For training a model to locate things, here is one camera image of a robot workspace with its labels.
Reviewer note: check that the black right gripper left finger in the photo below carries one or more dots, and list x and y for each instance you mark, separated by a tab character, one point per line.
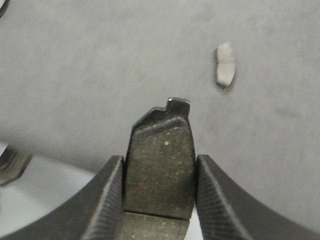
94	213

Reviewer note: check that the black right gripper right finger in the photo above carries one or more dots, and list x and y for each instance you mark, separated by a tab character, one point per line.
227	212

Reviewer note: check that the dark grey brake pad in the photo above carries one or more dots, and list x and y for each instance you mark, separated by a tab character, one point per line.
225	65
159	181

